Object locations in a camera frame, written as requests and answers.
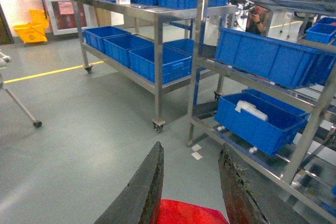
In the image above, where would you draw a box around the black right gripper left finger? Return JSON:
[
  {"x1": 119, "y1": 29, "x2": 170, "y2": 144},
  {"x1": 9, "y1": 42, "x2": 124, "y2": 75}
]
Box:
[{"x1": 95, "y1": 142, "x2": 164, "y2": 223}]

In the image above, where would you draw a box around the blue crate with white foam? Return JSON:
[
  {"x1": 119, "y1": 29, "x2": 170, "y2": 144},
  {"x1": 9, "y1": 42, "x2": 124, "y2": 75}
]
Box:
[{"x1": 214, "y1": 89, "x2": 310, "y2": 155}]

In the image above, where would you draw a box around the steel wheeled table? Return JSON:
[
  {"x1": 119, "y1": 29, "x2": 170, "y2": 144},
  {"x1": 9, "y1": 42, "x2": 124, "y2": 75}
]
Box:
[{"x1": 67, "y1": 0, "x2": 238, "y2": 133}]

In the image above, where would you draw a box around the blue crate middle shelf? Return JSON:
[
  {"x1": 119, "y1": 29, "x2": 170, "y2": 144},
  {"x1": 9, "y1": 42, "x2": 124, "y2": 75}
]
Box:
[{"x1": 215, "y1": 27, "x2": 335, "y2": 89}]

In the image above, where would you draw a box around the red toy block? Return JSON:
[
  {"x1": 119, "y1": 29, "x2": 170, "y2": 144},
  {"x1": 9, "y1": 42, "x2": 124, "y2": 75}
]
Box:
[{"x1": 157, "y1": 199, "x2": 228, "y2": 224}]

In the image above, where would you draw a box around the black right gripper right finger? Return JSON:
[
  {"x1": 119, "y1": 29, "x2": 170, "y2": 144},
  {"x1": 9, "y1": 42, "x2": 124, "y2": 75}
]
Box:
[{"x1": 218, "y1": 143, "x2": 307, "y2": 223}]

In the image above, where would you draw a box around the yellow mop bucket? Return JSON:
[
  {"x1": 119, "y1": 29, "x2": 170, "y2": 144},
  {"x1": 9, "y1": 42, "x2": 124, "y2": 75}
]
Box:
[{"x1": 13, "y1": 9, "x2": 49, "y2": 44}]

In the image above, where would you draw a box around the person in dark shirt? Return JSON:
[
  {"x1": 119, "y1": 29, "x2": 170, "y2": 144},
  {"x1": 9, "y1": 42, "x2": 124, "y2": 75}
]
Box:
[{"x1": 245, "y1": 5, "x2": 267, "y2": 35}]

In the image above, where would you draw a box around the steel shelf rack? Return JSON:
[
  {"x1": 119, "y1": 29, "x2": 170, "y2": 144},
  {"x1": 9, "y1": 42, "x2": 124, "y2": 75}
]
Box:
[{"x1": 188, "y1": 0, "x2": 335, "y2": 223}]

